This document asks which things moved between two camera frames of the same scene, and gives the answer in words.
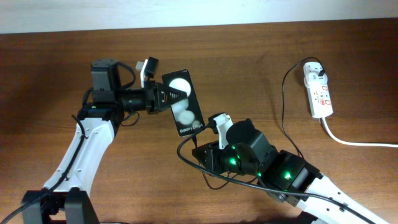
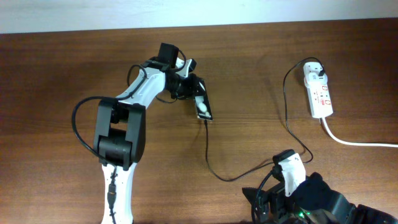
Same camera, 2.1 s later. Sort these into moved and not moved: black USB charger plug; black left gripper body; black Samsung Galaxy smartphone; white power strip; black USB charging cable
Moved: black left gripper body; black USB charging cable; black Samsung Galaxy smartphone
Not moved: white power strip; black USB charger plug
